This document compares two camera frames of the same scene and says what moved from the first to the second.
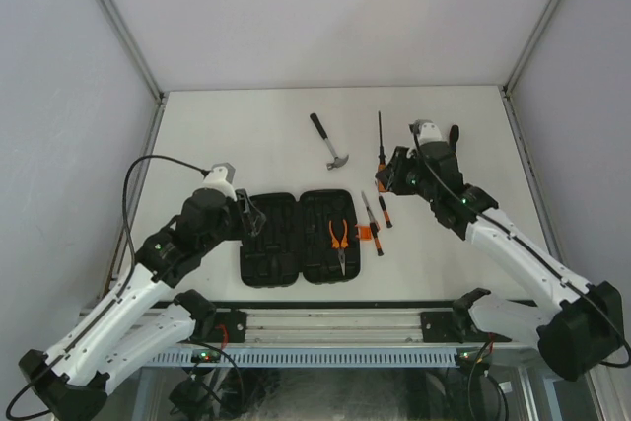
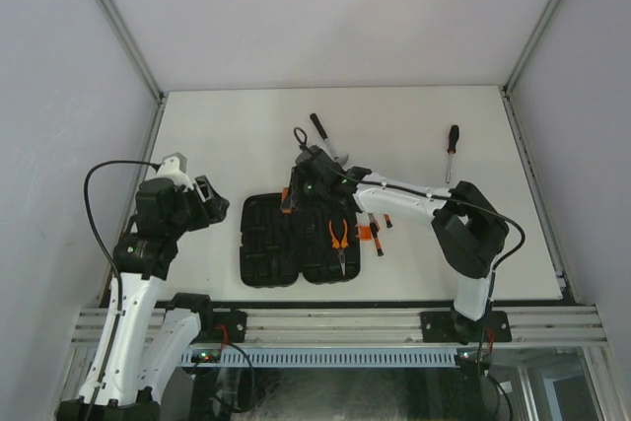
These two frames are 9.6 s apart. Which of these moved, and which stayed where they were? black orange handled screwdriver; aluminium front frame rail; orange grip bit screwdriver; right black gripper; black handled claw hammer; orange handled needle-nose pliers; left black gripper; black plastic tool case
Moved: left black gripper; orange grip bit screwdriver; right black gripper
Stayed: black handled claw hammer; aluminium front frame rail; orange handled needle-nose pliers; black orange handled screwdriver; black plastic tool case
